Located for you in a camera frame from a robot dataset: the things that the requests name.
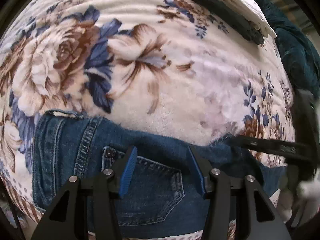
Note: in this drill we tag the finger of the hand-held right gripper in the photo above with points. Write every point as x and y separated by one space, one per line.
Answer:
270 146
306 112

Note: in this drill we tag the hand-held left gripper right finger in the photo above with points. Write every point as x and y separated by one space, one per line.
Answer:
199 175

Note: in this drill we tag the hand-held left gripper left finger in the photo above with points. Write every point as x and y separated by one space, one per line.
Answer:
128 172

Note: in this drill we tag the dark blue jeans pants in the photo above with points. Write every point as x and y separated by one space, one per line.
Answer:
155 192

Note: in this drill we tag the person's right forearm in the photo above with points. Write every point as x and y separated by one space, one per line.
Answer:
310 197

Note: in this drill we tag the folded grey pants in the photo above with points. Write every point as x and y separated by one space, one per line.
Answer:
225 15

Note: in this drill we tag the folded white pants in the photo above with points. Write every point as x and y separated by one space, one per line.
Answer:
232 0

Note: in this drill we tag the floral blanket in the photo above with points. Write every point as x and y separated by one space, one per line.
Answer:
175 80

